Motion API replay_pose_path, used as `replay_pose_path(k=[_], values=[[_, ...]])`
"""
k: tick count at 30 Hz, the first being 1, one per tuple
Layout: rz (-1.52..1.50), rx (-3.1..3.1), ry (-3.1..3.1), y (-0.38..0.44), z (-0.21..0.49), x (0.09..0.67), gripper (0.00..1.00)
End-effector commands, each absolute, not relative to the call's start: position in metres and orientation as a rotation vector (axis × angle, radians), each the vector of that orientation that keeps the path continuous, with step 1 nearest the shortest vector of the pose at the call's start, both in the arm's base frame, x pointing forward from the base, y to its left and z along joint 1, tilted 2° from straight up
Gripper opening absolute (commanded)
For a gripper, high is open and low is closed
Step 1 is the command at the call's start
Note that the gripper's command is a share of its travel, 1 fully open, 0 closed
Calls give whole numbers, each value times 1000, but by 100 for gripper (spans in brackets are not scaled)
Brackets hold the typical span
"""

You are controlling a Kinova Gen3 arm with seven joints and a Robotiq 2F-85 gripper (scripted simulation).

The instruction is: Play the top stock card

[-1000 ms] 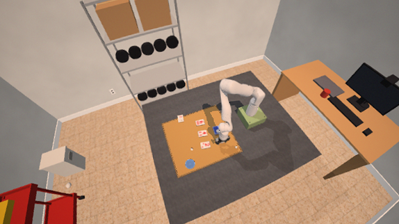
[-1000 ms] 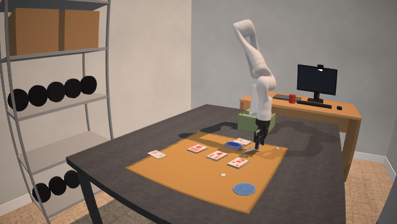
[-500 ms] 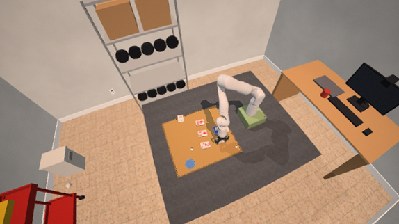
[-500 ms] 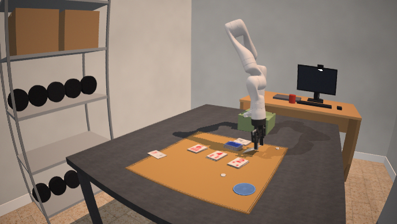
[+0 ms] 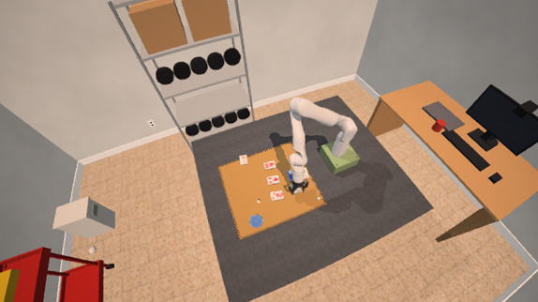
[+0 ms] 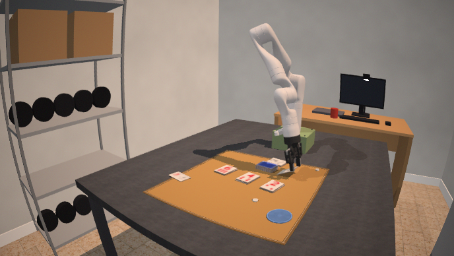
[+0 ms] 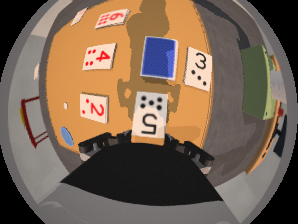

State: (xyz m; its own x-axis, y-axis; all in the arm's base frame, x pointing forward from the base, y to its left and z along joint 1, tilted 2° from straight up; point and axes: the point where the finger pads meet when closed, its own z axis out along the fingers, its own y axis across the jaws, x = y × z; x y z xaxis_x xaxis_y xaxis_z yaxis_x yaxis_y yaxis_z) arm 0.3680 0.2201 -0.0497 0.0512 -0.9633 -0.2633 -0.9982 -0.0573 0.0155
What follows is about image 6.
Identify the white card with red markings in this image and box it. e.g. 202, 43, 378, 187
214, 165, 237, 175

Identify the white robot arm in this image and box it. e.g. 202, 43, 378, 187
249, 23, 306, 137

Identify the blue round disc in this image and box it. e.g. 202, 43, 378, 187
267, 209, 292, 224

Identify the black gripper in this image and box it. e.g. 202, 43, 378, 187
284, 134, 302, 172

